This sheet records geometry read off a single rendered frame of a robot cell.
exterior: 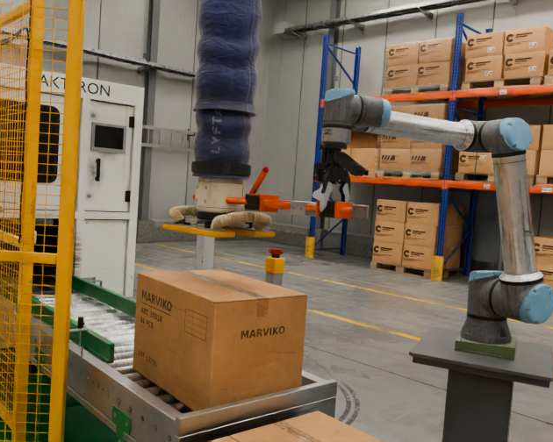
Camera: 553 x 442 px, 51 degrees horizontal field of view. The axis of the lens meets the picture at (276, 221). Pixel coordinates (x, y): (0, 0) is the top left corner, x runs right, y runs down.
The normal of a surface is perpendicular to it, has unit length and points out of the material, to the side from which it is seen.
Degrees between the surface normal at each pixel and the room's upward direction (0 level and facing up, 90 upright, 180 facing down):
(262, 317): 90
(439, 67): 89
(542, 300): 93
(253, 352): 90
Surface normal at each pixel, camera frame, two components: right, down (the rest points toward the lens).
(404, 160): -0.70, 0.00
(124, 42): 0.71, 0.09
